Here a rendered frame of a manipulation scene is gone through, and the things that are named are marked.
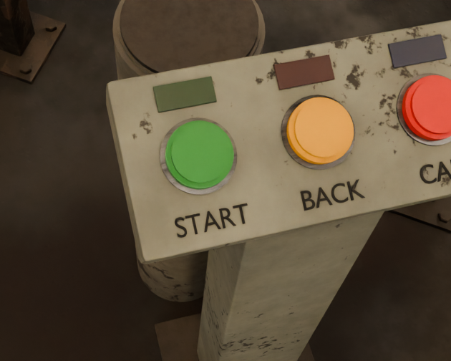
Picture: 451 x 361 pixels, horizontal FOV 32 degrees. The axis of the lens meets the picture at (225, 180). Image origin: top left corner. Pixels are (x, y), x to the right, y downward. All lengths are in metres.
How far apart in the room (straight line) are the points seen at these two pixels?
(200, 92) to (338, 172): 0.10
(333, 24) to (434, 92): 0.82
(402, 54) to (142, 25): 0.21
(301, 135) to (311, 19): 0.85
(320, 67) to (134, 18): 0.19
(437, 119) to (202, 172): 0.15
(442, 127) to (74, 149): 0.75
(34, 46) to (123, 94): 0.80
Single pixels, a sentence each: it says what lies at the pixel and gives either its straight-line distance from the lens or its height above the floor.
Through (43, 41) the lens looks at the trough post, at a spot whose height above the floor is 0.01.
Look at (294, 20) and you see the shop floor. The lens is 1.30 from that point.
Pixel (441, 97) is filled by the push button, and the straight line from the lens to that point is 0.50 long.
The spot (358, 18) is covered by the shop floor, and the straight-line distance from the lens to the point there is 1.33.
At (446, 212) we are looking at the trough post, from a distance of 1.16.
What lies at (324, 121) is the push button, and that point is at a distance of 0.47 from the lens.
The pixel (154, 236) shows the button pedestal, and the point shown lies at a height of 0.59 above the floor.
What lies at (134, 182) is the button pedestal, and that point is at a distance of 0.46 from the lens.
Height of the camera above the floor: 1.01
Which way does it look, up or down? 63 degrees down
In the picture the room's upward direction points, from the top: 8 degrees clockwise
